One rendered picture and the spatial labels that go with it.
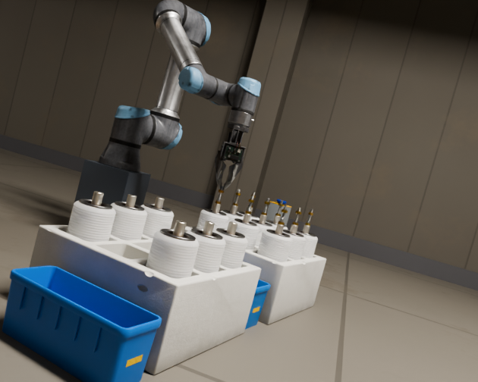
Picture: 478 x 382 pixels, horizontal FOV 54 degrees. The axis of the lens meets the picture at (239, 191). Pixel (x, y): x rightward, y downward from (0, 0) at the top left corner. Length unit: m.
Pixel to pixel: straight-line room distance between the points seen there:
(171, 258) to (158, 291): 0.07
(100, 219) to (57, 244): 0.10
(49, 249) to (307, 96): 2.86
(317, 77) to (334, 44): 0.28
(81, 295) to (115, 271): 0.08
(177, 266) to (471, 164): 2.99
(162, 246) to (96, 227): 0.20
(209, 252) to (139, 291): 0.19
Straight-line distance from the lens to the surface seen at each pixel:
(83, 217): 1.08
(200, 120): 3.84
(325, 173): 3.61
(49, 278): 1.06
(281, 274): 1.36
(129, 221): 1.17
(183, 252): 0.94
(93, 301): 0.98
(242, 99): 1.50
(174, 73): 1.82
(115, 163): 1.70
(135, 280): 0.95
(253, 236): 1.46
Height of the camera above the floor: 0.43
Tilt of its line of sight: 3 degrees down
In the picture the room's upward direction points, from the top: 15 degrees clockwise
